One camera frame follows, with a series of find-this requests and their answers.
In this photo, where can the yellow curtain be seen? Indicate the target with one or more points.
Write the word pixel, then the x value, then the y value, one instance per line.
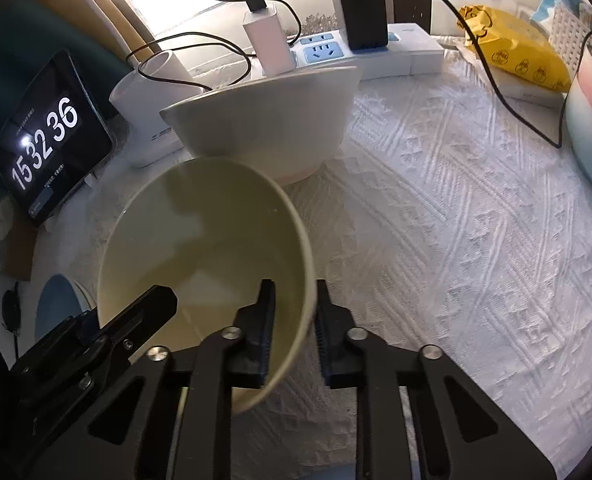
pixel 76 0

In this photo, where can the teal curtain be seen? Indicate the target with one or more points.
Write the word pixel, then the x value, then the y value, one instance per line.
pixel 26 45

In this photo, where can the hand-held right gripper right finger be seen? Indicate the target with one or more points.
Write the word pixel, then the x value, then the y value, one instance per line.
pixel 322 325

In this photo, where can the white desk lamp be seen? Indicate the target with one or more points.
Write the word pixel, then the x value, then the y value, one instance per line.
pixel 136 110

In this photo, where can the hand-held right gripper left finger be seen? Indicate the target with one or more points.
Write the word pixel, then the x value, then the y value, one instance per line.
pixel 268 320

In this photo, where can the white charger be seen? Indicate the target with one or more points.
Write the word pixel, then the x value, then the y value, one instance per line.
pixel 268 40

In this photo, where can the white power strip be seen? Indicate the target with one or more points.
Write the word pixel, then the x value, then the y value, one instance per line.
pixel 321 52

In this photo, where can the white strawberry pattern bowl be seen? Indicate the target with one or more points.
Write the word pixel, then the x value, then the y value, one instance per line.
pixel 266 130

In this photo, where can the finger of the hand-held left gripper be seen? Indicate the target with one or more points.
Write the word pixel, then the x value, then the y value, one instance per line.
pixel 146 310
pixel 76 329

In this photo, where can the yellow wipes packet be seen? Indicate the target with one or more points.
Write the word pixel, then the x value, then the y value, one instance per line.
pixel 520 50

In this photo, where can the yellow-green bowl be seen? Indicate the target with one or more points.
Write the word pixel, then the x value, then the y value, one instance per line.
pixel 201 240

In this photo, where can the light blue bowl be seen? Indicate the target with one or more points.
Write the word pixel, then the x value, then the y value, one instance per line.
pixel 590 145

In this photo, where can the tablet showing clock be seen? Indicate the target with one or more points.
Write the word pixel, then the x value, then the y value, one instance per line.
pixel 51 145

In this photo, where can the cardboard box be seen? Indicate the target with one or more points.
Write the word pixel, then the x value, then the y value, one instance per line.
pixel 23 265

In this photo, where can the black charger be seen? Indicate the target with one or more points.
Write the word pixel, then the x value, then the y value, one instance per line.
pixel 363 10

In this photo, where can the black sunglasses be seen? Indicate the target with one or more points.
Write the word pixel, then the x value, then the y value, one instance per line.
pixel 11 307

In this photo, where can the light blue plate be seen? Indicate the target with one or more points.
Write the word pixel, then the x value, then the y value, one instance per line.
pixel 56 305

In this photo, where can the flat white box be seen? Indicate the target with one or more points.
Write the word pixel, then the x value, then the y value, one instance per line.
pixel 530 94

